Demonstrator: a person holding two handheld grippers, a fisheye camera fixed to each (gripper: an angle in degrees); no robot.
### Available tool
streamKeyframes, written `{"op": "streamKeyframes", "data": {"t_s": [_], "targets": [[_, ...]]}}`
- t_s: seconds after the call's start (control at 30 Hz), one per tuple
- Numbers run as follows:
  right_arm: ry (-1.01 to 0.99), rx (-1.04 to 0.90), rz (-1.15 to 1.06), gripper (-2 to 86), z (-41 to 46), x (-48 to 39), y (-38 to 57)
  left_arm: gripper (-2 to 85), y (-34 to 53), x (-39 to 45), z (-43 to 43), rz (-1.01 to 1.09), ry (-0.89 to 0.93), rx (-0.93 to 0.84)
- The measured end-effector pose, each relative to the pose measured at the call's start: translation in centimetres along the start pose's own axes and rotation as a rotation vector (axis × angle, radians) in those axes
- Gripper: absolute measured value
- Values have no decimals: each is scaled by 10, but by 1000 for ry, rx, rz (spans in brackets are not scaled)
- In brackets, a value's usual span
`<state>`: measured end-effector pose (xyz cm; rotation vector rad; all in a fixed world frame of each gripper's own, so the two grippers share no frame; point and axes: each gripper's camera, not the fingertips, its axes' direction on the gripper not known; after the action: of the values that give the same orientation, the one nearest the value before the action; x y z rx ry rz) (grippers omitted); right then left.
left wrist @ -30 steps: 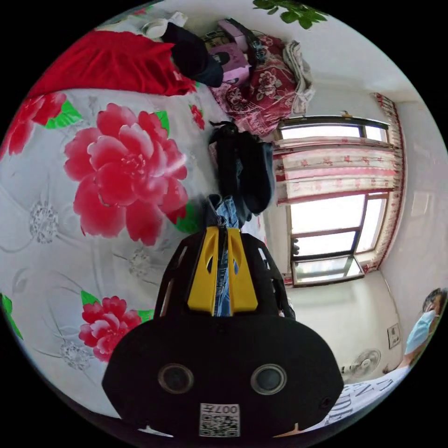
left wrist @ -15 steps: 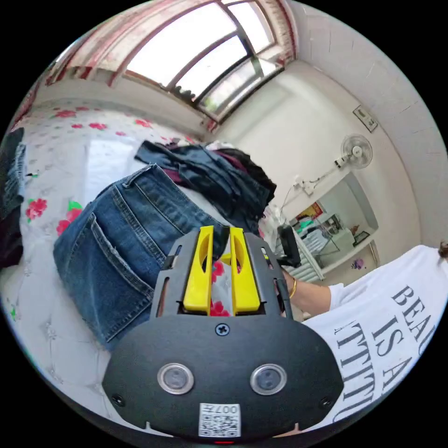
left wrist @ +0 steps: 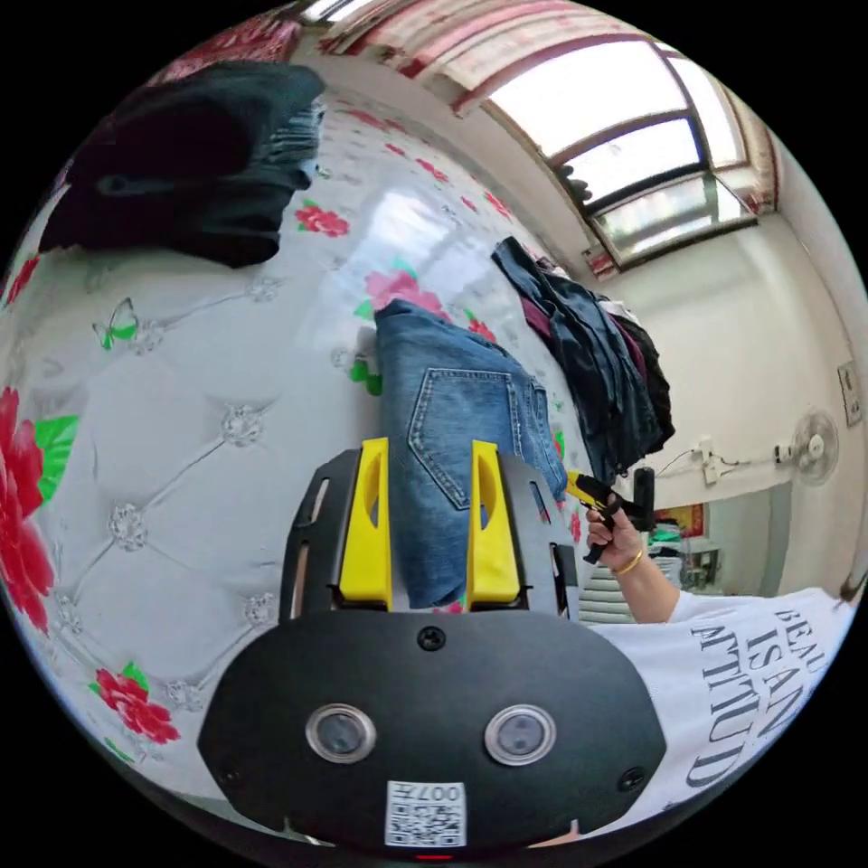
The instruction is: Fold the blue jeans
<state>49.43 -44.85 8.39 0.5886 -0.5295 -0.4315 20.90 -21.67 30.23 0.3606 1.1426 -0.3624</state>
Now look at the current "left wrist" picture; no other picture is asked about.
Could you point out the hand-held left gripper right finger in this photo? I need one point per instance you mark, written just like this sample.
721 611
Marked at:
489 556

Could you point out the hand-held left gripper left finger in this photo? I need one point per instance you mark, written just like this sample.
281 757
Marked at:
366 542

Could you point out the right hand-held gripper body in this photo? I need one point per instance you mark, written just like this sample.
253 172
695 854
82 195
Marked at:
614 507

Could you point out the blue jeans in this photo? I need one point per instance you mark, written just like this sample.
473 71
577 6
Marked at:
447 407

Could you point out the person's right forearm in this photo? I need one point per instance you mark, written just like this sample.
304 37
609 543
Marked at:
650 586

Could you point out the person's right hand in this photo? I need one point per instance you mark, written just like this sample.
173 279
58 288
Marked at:
622 542

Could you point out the bed with floral sheet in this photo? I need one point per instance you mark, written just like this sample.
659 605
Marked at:
203 441

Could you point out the person's body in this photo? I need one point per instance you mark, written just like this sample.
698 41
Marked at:
732 685

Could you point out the window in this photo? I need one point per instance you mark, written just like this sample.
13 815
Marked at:
637 149

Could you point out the pile of dark clothes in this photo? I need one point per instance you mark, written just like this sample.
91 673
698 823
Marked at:
183 169

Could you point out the red striped curtain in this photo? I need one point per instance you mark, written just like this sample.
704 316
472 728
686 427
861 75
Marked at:
488 47

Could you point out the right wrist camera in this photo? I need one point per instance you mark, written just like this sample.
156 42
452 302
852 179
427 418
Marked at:
645 498

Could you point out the white wall fan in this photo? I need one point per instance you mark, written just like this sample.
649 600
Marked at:
816 447

